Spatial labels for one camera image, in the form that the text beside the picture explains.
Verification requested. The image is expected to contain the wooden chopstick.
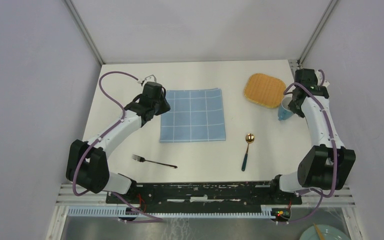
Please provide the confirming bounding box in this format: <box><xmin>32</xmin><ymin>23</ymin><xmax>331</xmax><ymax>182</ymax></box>
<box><xmin>313</xmin><ymin>223</ymin><xmax>325</xmax><ymax>240</ymax></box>

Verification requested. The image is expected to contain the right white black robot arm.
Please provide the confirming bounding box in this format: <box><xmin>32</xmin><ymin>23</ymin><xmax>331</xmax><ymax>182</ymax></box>
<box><xmin>268</xmin><ymin>68</ymin><xmax>356</xmax><ymax>204</ymax></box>

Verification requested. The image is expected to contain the black metal fork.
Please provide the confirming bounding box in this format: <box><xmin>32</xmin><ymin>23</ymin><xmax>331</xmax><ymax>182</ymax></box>
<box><xmin>132</xmin><ymin>154</ymin><xmax>178</xmax><ymax>169</ymax></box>

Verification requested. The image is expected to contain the white blue mug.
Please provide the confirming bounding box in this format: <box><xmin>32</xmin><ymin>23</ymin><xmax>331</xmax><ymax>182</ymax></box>
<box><xmin>277</xmin><ymin>96</ymin><xmax>294</xmax><ymax>121</ymax></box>

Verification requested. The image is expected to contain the gold spoon teal handle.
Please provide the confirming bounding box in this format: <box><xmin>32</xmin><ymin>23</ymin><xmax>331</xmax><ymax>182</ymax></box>
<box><xmin>241</xmin><ymin>133</ymin><xmax>255</xmax><ymax>172</ymax></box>

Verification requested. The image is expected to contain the light blue cable duct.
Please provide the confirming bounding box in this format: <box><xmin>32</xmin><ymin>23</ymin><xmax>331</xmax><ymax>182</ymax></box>
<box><xmin>67</xmin><ymin>206</ymin><xmax>275</xmax><ymax>219</ymax></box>

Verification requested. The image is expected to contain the green plate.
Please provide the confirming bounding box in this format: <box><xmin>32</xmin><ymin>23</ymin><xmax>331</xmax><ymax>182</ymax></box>
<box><xmin>299</xmin><ymin>224</ymin><xmax>351</xmax><ymax>240</ymax></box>

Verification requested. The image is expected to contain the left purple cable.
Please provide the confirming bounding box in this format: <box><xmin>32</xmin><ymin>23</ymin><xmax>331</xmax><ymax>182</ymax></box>
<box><xmin>72</xmin><ymin>71</ymin><xmax>164</xmax><ymax>223</ymax></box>

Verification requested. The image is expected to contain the woven bamboo placemat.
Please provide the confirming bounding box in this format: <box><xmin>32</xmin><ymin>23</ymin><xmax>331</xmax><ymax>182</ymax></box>
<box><xmin>243</xmin><ymin>73</ymin><xmax>286</xmax><ymax>109</ymax></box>

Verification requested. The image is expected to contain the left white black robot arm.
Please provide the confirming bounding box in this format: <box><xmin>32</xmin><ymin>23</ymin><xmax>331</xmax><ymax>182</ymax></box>
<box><xmin>65</xmin><ymin>82</ymin><xmax>171</xmax><ymax>204</ymax></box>

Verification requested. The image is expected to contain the blue checked cloth napkin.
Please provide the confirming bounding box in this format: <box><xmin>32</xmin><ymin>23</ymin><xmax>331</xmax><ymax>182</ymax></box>
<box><xmin>159</xmin><ymin>88</ymin><xmax>227</xmax><ymax>143</ymax></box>

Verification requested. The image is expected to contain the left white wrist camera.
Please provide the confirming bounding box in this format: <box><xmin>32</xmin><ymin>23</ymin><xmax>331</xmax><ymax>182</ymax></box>
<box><xmin>137</xmin><ymin>74</ymin><xmax>157</xmax><ymax>86</ymax></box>

